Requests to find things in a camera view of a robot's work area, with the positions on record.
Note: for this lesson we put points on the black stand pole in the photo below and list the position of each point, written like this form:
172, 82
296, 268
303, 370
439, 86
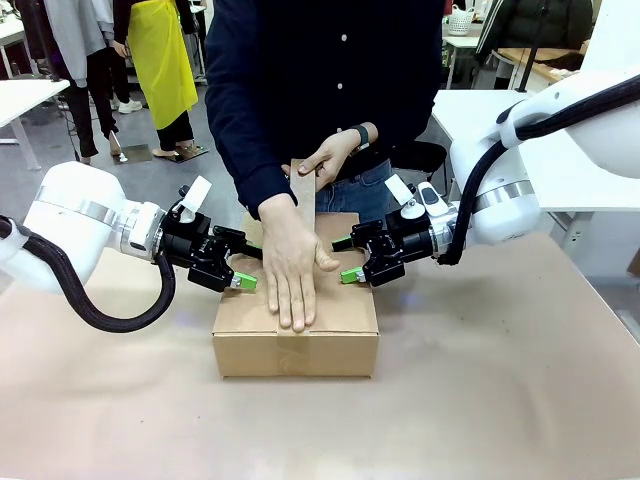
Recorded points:
531, 50

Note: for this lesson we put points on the person in yellow apron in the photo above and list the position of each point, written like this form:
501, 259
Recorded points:
160, 55

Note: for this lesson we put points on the person's right forearm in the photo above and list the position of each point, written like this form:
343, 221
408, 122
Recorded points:
250, 175

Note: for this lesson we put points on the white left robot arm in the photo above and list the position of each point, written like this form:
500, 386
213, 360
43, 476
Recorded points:
75, 210

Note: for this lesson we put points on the cardboard piece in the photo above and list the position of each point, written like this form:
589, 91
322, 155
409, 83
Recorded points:
635, 262

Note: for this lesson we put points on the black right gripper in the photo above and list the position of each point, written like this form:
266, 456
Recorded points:
395, 247

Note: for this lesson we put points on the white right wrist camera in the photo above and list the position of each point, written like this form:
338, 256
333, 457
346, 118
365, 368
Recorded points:
430, 200

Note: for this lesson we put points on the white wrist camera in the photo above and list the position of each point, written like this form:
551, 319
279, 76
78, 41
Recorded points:
197, 192
430, 200

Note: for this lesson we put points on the person in black jacket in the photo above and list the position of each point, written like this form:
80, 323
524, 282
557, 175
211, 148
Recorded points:
540, 25

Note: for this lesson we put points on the wooden table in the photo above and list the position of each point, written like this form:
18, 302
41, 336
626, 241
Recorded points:
545, 62

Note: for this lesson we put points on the person in dark shirt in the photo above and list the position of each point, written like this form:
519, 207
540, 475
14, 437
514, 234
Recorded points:
310, 50

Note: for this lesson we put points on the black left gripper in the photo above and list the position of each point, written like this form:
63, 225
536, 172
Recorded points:
200, 250

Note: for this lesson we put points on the brown cardboard shipping box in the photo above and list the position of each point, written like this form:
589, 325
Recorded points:
345, 320

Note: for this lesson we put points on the person's right hand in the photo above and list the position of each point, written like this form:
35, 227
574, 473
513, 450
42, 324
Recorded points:
295, 270

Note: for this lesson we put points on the brown packing tape strip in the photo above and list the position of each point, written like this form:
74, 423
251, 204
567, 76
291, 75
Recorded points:
303, 200

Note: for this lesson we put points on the black wrist watch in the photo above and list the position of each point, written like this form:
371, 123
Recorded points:
361, 136

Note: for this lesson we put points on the person in grey cardigan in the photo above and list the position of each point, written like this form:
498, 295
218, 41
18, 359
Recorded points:
75, 40

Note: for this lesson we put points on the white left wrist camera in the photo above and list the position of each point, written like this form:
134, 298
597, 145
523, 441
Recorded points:
197, 192

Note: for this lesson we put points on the white side table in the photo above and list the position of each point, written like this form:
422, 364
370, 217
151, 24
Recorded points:
565, 180

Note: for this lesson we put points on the person's left hand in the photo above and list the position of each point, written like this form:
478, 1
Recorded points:
332, 160

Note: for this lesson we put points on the white plastic basket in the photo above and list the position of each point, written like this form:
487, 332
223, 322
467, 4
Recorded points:
460, 21

